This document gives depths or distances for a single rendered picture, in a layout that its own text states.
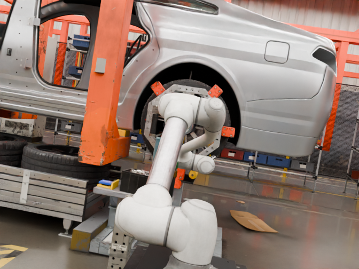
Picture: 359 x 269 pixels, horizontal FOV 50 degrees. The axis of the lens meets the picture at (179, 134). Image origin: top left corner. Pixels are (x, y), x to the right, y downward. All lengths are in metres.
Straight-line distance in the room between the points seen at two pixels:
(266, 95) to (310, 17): 9.78
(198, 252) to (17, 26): 2.45
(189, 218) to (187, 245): 0.10
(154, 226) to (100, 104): 1.18
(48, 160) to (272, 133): 1.60
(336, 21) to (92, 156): 10.92
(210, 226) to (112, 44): 1.41
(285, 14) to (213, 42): 9.61
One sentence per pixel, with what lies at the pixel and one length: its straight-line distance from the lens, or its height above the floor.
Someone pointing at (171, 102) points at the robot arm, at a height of 0.97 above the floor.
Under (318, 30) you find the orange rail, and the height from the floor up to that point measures 3.16.
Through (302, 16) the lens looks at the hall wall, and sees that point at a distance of 12.52.
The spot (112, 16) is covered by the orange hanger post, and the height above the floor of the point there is 1.45.
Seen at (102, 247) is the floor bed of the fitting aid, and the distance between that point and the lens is 2.46.
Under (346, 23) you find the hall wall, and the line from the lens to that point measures 12.83.
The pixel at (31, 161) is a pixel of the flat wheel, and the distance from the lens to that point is 2.90.
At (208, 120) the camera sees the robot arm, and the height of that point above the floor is 0.91.
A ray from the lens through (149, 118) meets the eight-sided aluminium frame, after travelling 2.74.
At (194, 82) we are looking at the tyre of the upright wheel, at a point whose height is 1.16.
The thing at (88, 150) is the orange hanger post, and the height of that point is 0.61.
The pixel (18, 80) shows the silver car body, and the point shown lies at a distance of 3.31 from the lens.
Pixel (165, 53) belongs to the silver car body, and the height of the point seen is 1.35.
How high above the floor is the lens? 0.92
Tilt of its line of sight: 3 degrees down
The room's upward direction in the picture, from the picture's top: 9 degrees clockwise
